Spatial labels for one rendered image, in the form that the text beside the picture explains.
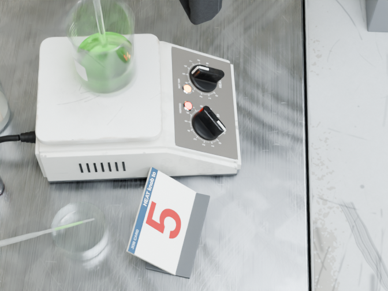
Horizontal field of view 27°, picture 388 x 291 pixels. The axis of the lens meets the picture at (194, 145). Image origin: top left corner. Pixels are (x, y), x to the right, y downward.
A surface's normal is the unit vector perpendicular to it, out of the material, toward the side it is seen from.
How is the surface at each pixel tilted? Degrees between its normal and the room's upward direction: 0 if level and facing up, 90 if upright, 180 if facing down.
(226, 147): 30
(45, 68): 0
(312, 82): 0
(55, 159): 90
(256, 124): 0
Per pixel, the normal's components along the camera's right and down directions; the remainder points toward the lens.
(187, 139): 0.50, -0.43
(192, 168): 0.04, 0.88
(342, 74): 0.00, -0.47
